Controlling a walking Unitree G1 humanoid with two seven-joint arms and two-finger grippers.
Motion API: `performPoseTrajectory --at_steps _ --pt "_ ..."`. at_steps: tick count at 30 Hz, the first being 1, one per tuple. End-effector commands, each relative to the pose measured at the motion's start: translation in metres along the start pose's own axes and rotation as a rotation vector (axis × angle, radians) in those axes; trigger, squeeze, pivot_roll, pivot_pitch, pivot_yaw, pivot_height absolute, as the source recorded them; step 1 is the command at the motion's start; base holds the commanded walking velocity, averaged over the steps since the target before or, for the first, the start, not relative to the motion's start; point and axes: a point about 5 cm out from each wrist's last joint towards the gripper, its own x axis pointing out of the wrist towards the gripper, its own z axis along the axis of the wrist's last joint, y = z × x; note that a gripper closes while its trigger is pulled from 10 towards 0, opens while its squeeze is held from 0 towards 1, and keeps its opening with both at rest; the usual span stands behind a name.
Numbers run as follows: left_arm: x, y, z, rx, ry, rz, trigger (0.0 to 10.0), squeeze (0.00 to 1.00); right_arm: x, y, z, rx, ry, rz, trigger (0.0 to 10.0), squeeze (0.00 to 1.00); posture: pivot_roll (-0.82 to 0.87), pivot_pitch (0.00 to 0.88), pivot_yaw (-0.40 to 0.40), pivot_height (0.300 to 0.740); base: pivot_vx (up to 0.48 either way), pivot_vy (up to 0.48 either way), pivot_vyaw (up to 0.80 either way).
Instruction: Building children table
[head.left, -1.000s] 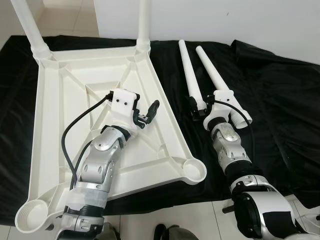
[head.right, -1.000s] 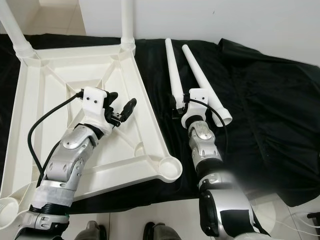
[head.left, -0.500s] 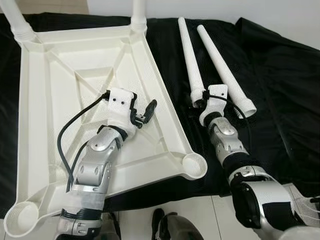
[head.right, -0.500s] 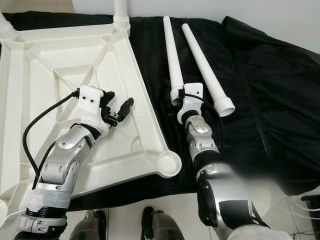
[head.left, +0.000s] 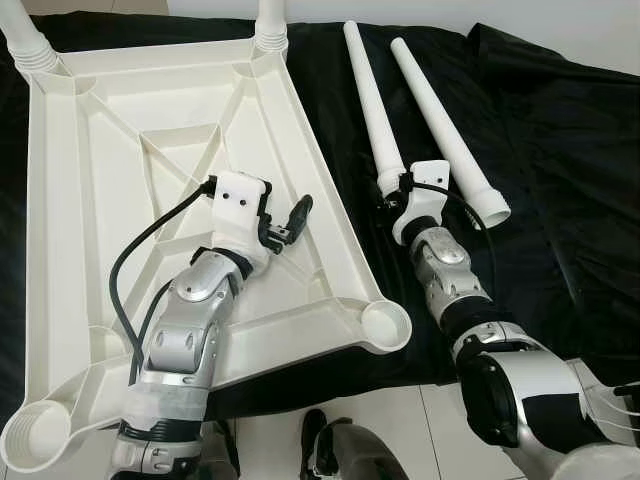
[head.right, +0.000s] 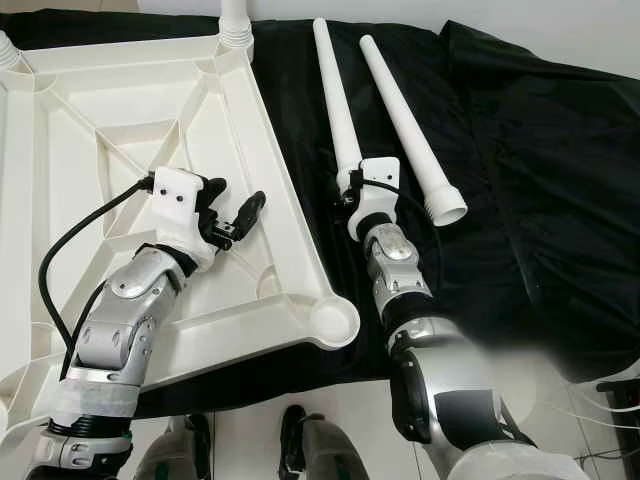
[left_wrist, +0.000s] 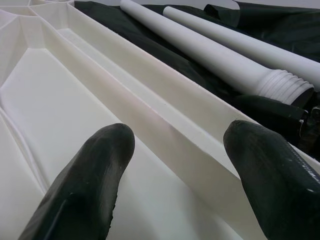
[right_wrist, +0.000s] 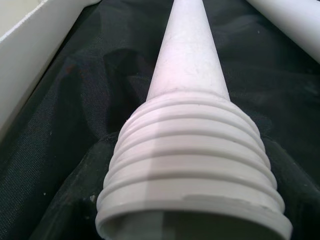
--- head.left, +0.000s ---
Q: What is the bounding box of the grey robot left leg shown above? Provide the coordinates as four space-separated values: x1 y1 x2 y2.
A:
200 418 241 480

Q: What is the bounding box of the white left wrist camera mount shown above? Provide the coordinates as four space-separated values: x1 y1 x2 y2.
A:
210 171 273 269

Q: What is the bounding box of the black cloth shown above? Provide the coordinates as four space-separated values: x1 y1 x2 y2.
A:
0 10 640 421

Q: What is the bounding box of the white plastic table top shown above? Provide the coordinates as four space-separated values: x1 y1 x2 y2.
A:
0 45 413 474

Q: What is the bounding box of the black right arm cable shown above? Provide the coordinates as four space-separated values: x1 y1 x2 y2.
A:
410 180 501 311

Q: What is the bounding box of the grey robot leg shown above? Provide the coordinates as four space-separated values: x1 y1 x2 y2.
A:
322 418 409 480
200 418 241 480

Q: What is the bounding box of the white plastic table leg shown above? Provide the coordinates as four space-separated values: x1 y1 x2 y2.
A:
342 20 409 199
253 0 292 53
0 18 61 79
389 37 512 228

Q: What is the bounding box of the black grey robot right foot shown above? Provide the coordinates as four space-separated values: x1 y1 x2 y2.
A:
299 407 334 478

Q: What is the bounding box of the grey robot right leg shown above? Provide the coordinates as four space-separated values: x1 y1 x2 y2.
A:
322 418 409 480

